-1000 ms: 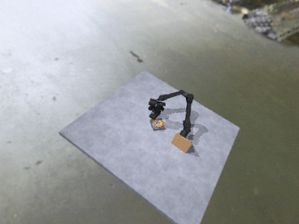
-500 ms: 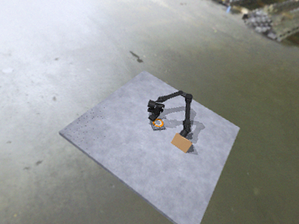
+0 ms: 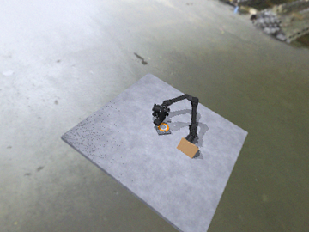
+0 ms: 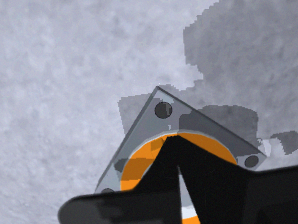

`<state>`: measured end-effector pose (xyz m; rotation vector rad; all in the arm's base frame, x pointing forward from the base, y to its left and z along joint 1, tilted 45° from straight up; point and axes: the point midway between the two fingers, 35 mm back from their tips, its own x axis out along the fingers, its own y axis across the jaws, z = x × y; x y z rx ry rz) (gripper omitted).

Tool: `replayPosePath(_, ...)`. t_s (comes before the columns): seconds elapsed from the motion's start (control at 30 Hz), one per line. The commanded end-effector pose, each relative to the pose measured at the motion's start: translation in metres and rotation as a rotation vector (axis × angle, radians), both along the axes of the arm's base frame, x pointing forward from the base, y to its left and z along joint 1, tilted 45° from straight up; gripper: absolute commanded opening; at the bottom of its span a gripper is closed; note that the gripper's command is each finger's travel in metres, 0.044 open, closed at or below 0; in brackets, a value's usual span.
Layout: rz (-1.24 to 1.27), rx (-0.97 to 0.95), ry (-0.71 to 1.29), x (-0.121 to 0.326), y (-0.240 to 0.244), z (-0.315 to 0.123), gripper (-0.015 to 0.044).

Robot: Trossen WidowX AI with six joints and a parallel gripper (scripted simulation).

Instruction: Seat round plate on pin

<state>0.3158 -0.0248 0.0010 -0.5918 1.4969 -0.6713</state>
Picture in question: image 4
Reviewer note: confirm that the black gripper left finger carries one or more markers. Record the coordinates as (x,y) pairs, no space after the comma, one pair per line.
(155,199)

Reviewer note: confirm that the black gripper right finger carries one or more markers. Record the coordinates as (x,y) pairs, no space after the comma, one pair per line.
(225,193)

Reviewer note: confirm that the orange round plate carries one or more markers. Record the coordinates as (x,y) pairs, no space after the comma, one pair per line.
(144,155)

